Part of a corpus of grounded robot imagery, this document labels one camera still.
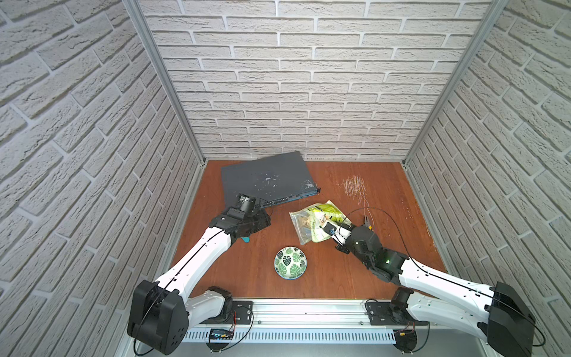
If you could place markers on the leaf pattern breakfast bowl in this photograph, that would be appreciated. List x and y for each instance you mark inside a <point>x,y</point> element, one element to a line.
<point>290,263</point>

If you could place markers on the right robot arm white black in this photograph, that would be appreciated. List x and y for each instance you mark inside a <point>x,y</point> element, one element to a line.
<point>495,314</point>

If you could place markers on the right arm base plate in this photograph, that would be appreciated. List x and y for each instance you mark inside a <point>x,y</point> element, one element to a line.
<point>382,313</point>

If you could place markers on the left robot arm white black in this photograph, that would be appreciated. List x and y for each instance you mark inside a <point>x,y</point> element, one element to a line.
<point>162,311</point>

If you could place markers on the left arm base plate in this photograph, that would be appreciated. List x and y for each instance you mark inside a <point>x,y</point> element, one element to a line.
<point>240,313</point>

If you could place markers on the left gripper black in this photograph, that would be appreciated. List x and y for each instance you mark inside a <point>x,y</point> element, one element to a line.
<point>257,219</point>

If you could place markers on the aluminium front rail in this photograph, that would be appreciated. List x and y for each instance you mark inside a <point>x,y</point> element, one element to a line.
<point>330,314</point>

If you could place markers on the green oats bag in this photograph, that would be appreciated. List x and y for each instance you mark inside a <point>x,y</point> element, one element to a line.
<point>309,222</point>

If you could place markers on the controller board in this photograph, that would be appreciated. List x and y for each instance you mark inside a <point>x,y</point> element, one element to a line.
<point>219,339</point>
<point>405,340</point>

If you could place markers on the right controller board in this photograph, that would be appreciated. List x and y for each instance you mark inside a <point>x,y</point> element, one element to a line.
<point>405,340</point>

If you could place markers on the left controller board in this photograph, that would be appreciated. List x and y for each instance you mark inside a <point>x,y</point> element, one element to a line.
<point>219,339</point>

